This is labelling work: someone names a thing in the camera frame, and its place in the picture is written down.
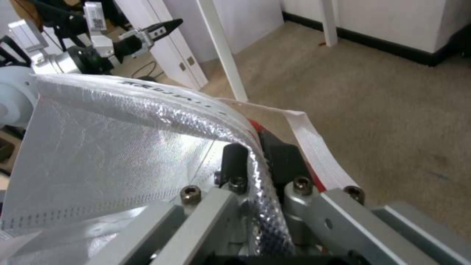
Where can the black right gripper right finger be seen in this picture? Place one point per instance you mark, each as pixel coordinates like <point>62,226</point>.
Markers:
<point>283,160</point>

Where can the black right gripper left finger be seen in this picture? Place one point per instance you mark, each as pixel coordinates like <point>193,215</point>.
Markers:
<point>235,165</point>

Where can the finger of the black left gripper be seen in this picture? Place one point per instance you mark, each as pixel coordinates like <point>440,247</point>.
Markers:
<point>162,30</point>
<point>127,45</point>

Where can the silver insulated food delivery bag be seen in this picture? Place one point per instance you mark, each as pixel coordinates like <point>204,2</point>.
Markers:
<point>92,151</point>

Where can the white table leg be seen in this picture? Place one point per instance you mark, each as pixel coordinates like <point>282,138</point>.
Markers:
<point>329,22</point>
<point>224,52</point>

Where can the black baseboard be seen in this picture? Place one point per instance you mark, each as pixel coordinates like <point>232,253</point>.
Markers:
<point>386,44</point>

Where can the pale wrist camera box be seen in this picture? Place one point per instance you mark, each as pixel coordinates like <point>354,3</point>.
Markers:
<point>96,19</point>

